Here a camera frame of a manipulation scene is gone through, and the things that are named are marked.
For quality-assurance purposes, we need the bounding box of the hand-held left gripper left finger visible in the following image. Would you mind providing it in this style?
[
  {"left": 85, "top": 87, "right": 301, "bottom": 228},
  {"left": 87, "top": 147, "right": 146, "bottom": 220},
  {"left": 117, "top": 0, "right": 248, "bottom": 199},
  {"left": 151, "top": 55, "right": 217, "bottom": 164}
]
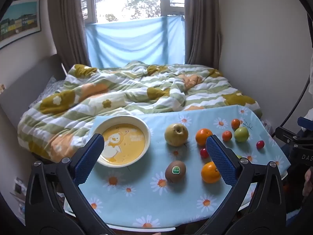
[{"left": 25, "top": 133, "right": 115, "bottom": 235}]

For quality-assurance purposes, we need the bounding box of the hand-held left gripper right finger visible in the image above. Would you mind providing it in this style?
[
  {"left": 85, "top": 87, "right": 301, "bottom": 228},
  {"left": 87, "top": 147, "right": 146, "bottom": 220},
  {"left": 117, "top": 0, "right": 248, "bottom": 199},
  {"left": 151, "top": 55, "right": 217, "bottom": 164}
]
[{"left": 196, "top": 135, "right": 287, "bottom": 235}]

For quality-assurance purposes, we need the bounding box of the green striped flower blanket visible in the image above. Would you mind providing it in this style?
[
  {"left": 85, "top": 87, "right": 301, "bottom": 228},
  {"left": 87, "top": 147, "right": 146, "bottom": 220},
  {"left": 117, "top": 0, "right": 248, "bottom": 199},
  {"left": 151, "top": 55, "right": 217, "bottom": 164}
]
[{"left": 17, "top": 61, "right": 263, "bottom": 162}]

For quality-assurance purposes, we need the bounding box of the yellow-brown pear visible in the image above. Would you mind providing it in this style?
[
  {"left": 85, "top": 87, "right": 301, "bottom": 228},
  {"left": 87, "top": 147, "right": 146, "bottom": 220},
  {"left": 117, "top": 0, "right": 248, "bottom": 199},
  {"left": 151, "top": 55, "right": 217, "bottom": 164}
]
[{"left": 164, "top": 124, "right": 189, "bottom": 147}]

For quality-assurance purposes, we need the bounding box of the green apple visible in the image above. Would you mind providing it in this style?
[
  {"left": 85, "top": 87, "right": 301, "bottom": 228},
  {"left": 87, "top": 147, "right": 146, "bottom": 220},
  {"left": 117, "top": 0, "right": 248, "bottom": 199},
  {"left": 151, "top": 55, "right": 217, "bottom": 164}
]
[{"left": 234, "top": 127, "right": 249, "bottom": 143}]

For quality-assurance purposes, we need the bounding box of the grey patterned pillow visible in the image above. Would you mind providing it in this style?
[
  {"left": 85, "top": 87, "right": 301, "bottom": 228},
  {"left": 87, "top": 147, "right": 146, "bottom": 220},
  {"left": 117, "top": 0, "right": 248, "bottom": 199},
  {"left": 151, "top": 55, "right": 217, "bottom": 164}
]
[{"left": 29, "top": 76, "right": 67, "bottom": 108}]

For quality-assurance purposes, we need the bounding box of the blue daisy print tablecloth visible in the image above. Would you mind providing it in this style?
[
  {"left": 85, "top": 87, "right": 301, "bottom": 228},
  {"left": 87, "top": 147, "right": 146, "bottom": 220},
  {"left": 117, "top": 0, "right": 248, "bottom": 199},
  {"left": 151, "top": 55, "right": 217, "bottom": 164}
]
[{"left": 64, "top": 105, "right": 290, "bottom": 231}]

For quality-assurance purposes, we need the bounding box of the brown curtain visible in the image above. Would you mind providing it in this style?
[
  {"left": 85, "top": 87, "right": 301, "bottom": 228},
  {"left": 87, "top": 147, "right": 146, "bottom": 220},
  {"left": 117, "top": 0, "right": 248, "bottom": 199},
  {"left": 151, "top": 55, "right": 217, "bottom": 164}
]
[
  {"left": 184, "top": 0, "right": 222, "bottom": 69},
  {"left": 48, "top": 0, "right": 92, "bottom": 68}
]

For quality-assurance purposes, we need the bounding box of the framed wall picture of houses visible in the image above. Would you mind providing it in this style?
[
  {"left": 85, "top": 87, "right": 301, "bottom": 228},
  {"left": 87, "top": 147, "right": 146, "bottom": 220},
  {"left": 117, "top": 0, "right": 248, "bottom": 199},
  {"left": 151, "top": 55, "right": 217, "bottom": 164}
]
[{"left": 0, "top": 0, "right": 41, "bottom": 50}]

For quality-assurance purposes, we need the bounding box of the thin black cable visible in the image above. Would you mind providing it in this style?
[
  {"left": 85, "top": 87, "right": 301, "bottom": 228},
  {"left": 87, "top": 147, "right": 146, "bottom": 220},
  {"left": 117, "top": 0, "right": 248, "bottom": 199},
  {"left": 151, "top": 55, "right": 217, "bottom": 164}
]
[{"left": 281, "top": 78, "right": 309, "bottom": 131}]

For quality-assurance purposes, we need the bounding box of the light blue window cloth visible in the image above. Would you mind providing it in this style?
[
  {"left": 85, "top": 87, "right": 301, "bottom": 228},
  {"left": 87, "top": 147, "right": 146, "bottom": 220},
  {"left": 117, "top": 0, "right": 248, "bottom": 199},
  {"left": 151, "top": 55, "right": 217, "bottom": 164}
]
[{"left": 85, "top": 16, "right": 185, "bottom": 68}]

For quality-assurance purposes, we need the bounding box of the cream bowl with duck print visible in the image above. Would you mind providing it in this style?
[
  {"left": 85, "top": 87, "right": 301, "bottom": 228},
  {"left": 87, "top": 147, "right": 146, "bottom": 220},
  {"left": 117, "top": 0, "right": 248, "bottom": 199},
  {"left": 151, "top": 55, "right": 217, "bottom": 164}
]
[{"left": 92, "top": 116, "right": 151, "bottom": 168}]

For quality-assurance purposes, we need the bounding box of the large orange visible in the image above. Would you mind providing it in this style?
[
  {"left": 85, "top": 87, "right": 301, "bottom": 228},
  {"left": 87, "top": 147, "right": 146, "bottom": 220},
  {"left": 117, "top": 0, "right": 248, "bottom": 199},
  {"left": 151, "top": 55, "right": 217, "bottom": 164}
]
[
  {"left": 195, "top": 128, "right": 214, "bottom": 146},
  {"left": 201, "top": 162, "right": 222, "bottom": 184}
]

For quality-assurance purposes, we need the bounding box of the grey bed headboard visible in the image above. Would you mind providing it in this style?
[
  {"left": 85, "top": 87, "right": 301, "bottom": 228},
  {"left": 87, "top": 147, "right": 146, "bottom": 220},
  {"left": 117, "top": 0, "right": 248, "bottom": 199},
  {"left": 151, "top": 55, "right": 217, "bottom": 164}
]
[{"left": 0, "top": 54, "right": 66, "bottom": 128}]

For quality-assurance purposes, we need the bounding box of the window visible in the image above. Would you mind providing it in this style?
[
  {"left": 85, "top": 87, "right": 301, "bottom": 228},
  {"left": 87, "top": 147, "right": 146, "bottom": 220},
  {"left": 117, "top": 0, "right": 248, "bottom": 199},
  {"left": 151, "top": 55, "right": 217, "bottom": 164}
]
[{"left": 81, "top": 0, "right": 185, "bottom": 25}]

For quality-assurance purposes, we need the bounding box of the person's right hand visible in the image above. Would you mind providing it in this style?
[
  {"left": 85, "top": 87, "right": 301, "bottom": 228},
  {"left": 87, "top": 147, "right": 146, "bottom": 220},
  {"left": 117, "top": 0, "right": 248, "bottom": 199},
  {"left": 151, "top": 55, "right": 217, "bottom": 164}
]
[{"left": 303, "top": 168, "right": 313, "bottom": 197}]

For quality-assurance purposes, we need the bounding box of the brown kiwi with green sticker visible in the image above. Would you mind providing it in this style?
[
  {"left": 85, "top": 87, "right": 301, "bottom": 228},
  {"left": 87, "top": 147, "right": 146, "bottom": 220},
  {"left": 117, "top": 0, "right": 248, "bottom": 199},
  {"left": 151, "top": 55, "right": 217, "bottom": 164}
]
[{"left": 165, "top": 161, "right": 187, "bottom": 183}]

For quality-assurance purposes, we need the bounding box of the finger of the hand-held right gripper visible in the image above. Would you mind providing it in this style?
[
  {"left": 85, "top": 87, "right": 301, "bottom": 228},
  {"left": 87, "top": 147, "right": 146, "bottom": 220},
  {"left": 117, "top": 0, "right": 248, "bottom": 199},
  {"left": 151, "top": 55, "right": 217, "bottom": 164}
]
[
  {"left": 297, "top": 117, "right": 313, "bottom": 131},
  {"left": 274, "top": 126, "right": 313, "bottom": 148}
]

